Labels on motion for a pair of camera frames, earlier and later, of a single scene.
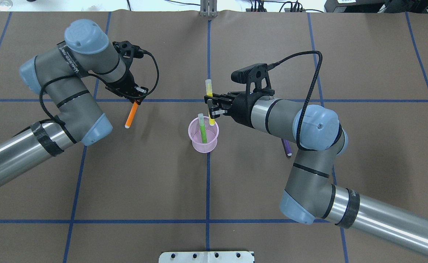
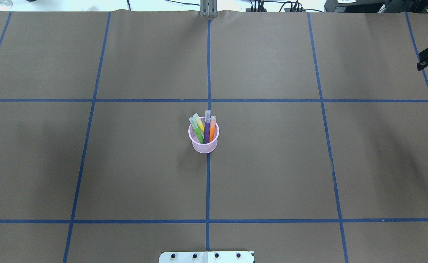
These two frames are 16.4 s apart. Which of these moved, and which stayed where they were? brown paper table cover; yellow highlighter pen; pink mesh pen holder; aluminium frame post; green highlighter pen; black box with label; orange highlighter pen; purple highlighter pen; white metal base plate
Moved: green highlighter pen; purple highlighter pen; yellow highlighter pen; orange highlighter pen
Stayed: aluminium frame post; pink mesh pen holder; black box with label; brown paper table cover; white metal base plate
